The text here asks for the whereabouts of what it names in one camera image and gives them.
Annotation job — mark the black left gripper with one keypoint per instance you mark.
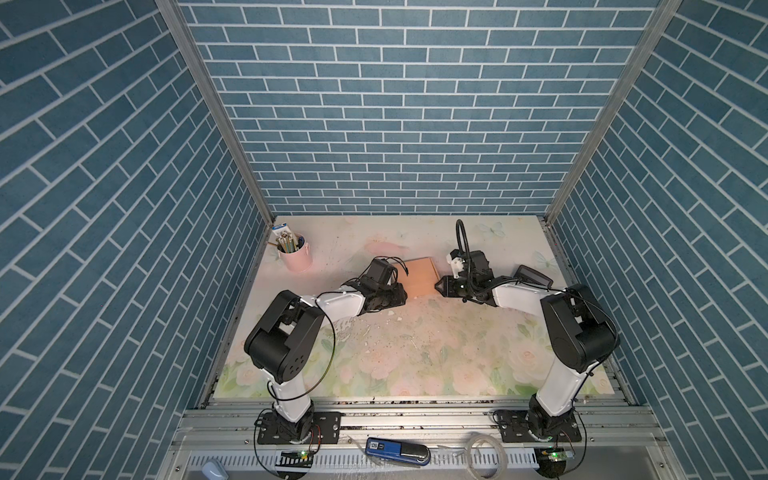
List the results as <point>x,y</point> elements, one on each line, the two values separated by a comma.
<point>398,295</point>

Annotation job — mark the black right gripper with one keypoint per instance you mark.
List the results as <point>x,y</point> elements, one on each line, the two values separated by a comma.
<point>447,286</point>

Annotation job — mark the pink paper box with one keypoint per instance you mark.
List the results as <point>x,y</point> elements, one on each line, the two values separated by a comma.
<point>420,279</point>

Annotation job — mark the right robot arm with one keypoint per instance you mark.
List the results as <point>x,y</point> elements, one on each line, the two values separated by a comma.
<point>581,334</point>

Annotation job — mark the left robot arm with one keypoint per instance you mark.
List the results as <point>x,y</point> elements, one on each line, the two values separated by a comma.
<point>281,342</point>

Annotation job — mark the black Dexin desk calculator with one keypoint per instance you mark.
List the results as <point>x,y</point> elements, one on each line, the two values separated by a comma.
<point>528,275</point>

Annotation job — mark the pink pen holder cup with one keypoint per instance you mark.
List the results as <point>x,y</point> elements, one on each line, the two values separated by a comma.
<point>300,260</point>

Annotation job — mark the pens in cup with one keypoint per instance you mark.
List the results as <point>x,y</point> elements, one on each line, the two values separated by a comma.
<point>286,240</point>

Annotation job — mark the blue handheld device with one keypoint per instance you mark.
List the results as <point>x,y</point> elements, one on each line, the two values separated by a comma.
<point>398,451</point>

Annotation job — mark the right controller board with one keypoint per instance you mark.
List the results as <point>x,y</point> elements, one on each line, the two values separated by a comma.
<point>552,462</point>

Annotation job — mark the controller board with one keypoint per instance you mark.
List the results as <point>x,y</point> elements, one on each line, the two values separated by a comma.
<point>552,462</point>
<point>293,465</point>

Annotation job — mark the left controller board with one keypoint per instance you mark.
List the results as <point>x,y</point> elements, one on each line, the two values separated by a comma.
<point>293,465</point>

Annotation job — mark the light blue object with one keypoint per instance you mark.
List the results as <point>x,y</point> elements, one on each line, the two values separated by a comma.
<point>214,470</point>

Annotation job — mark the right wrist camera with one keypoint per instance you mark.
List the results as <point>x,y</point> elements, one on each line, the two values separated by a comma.
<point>456,264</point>

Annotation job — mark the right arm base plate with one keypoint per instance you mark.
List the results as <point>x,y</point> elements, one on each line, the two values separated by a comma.
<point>519,426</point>

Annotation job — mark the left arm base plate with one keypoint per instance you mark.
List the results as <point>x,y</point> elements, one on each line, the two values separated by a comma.
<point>323,426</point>

